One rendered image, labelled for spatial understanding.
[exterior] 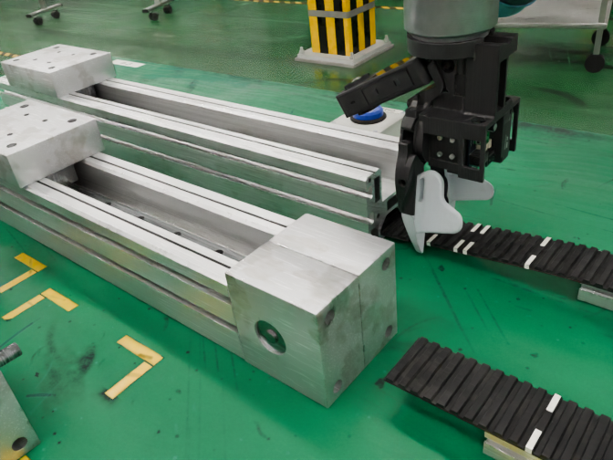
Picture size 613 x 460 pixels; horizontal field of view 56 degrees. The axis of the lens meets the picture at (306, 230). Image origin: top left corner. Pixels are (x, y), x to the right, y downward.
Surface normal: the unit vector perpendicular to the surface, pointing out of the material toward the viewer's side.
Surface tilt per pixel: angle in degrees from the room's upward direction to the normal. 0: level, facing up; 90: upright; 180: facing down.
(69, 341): 0
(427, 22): 91
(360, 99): 94
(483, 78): 91
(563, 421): 0
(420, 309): 0
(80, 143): 90
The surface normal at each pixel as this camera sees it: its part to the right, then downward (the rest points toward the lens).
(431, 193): -0.64, 0.34
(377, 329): 0.77, 0.27
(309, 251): -0.11, -0.84
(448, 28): -0.18, 0.55
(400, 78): -0.63, 0.53
